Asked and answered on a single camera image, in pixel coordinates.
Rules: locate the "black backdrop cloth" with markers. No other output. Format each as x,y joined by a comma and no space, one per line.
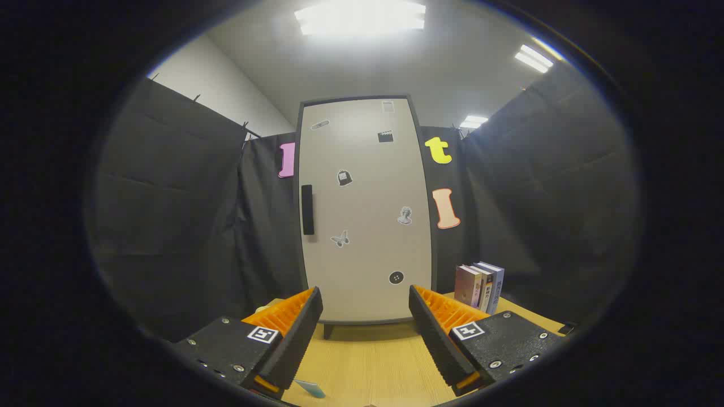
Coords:
181,215

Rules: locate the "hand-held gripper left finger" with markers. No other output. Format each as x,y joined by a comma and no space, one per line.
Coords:
294,345

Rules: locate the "pink book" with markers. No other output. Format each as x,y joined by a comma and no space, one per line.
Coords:
466,285

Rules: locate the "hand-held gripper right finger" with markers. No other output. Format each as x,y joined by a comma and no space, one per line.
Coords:
438,345

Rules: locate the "narrow ceiling light panel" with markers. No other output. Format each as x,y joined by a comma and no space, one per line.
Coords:
533,58

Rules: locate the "blue and white tube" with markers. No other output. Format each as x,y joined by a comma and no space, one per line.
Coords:
311,388

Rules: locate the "small ceiling light panel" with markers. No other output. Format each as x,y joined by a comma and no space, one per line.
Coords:
473,121

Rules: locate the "large ceiling light panel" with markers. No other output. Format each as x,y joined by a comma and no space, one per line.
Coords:
362,17

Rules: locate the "dark grey cabinet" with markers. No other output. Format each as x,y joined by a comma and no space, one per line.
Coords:
328,331

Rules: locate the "light grey cabinet door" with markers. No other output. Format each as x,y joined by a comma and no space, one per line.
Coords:
367,254

